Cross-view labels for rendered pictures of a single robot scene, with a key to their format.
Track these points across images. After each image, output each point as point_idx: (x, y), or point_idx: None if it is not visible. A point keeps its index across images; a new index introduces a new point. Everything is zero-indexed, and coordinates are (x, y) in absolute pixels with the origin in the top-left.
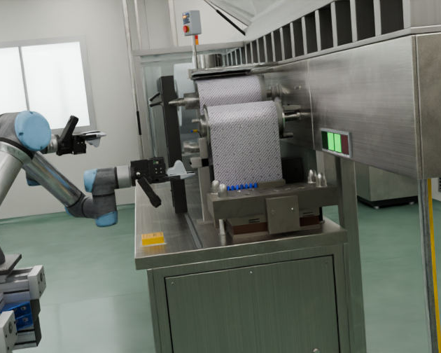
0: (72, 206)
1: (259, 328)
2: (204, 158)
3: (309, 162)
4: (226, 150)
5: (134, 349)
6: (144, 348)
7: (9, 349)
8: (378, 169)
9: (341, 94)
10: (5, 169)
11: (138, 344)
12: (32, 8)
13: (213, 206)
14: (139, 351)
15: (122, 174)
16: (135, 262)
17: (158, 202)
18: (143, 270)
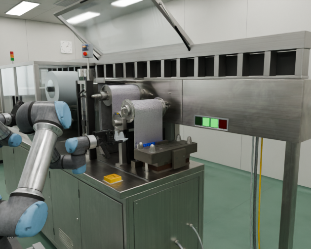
0: (55, 162)
1: (171, 219)
2: (125, 129)
3: (171, 130)
4: (140, 125)
5: (21, 241)
6: (28, 239)
7: None
8: None
9: (221, 100)
10: (52, 143)
11: (22, 238)
12: None
13: (151, 157)
14: (26, 242)
15: (93, 141)
16: (120, 195)
17: (109, 155)
18: None
